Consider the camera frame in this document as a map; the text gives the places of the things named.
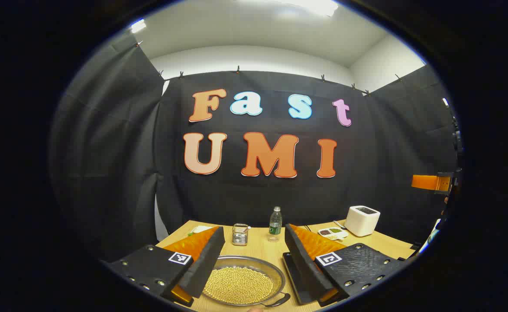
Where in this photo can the sandwich on white plate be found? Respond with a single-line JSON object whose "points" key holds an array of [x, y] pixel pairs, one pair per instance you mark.
{"points": [[202, 229]]}

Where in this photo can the ceiling light strip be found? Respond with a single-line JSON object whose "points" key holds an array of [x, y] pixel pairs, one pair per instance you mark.
{"points": [[138, 26]]}

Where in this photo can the black backdrop cloth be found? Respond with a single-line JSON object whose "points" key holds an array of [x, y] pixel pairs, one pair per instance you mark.
{"points": [[366, 173]]}

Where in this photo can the pile of yellow soybeans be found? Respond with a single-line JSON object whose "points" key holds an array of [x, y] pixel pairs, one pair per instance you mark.
{"points": [[238, 284]]}

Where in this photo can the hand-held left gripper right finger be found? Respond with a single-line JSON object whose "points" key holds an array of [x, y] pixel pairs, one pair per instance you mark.
{"points": [[311, 268]]}

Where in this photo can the white divided dish of beans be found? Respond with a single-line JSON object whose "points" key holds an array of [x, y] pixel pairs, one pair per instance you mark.
{"points": [[332, 234]]}

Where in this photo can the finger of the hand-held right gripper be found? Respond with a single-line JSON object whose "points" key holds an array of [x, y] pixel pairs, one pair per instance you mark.
{"points": [[425, 182]]}

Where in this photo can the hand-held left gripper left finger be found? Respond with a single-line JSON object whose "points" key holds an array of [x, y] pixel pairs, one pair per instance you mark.
{"points": [[206, 264]]}

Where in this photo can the white toaster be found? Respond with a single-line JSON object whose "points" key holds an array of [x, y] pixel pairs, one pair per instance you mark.
{"points": [[361, 221]]}

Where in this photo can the clear plastic water bottle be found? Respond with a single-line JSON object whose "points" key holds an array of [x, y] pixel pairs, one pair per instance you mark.
{"points": [[275, 225]]}

